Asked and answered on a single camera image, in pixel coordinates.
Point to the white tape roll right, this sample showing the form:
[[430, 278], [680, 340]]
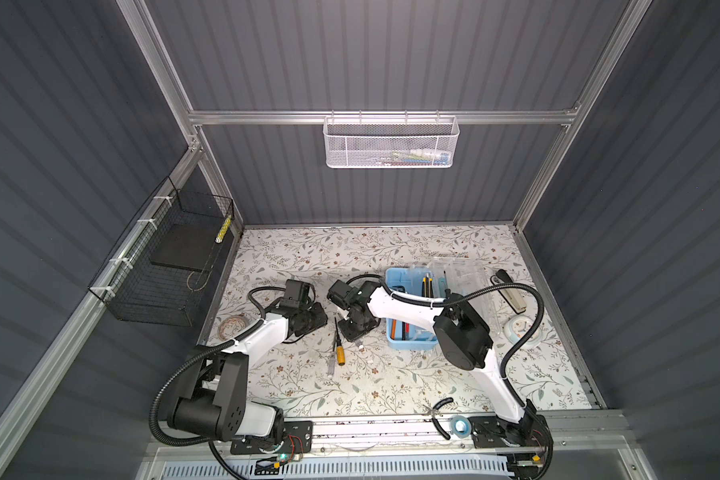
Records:
[[517, 326]]

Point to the white wire mesh basket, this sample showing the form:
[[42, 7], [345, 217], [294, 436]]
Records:
[[350, 141]]

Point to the clear handled small screwdriver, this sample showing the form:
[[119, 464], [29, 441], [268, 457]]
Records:
[[331, 365]]

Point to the black foam pad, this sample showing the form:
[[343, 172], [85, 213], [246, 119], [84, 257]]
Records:
[[186, 247]]

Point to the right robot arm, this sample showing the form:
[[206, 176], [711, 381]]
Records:
[[462, 334]]

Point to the black beige stapler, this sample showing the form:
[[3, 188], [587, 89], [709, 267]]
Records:
[[512, 297]]

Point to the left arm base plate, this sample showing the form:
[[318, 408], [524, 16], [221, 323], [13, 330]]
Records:
[[297, 437]]

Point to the black wire basket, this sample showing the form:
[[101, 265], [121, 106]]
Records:
[[134, 290]]

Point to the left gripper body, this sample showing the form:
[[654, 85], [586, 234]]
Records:
[[312, 317]]

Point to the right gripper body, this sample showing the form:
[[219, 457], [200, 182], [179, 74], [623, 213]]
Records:
[[351, 329]]

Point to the yellow black screwdriver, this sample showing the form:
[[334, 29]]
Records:
[[445, 290]]

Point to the white perforated vent strip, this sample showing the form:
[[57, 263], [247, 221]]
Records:
[[382, 467]]

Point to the yellow marker in basket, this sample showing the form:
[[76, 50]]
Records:
[[219, 238]]

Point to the orange handled screwdriver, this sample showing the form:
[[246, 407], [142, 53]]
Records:
[[338, 347]]

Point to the blue tape roll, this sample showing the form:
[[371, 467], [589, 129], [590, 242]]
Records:
[[460, 426]]

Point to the markers in white basket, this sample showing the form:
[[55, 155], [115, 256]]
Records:
[[424, 158]]

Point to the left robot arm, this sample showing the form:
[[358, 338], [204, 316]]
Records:
[[205, 399]]

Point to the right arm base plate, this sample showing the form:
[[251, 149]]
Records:
[[490, 431]]

